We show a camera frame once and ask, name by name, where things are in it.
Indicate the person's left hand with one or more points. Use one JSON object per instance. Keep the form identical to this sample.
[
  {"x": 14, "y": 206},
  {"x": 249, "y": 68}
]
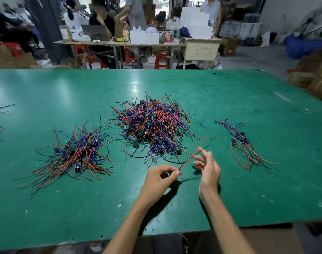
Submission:
[{"x": 155, "y": 186}]

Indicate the person's right hand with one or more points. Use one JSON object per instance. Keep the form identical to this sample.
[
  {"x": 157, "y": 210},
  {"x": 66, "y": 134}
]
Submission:
[{"x": 209, "y": 174}]

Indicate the person's left forearm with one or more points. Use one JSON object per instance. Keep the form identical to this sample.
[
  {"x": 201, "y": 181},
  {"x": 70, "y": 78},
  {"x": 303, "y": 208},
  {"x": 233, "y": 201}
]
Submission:
[{"x": 130, "y": 230}]

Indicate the person's right forearm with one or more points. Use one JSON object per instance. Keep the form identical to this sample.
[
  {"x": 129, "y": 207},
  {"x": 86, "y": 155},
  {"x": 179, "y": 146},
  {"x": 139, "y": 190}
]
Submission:
[{"x": 227, "y": 224}]

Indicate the red plastic stool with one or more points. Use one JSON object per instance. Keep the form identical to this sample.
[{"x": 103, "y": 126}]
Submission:
[
  {"x": 13, "y": 49},
  {"x": 162, "y": 61},
  {"x": 82, "y": 53},
  {"x": 130, "y": 55}
]

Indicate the cream cabinet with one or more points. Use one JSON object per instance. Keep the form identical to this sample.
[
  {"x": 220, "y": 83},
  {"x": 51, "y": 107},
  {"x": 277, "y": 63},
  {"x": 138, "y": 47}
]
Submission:
[{"x": 200, "y": 51}]

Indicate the brown cardboard box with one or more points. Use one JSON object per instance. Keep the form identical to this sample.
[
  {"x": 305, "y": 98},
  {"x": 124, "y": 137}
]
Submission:
[{"x": 229, "y": 46}]

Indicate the dark blue bag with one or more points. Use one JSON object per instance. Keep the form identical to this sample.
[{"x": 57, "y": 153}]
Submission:
[{"x": 185, "y": 32}]

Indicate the long wooden work table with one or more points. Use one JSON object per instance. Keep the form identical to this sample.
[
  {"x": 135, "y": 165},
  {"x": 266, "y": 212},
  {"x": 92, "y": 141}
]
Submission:
[{"x": 118, "y": 43}]

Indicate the row of white containers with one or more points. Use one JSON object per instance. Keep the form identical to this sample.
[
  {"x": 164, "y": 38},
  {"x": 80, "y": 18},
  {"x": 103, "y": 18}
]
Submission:
[{"x": 145, "y": 37}]

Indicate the stack of white boxes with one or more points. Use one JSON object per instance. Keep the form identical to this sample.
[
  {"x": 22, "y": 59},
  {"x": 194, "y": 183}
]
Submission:
[{"x": 197, "y": 22}]

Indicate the heap of blue bags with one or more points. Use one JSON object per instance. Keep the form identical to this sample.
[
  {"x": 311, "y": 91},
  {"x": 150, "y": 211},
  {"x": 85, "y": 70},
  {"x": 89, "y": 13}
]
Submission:
[{"x": 308, "y": 47}]

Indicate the grey laptop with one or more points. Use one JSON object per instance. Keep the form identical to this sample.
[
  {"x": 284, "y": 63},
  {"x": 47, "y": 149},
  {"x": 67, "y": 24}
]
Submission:
[{"x": 95, "y": 32}]

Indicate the row of cardboard boxes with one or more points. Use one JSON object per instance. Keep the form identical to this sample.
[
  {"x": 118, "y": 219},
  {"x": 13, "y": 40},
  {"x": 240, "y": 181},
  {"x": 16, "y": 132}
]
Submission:
[{"x": 13, "y": 58}]

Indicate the dark pillar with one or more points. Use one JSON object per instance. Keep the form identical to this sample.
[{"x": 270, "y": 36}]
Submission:
[{"x": 47, "y": 26}]

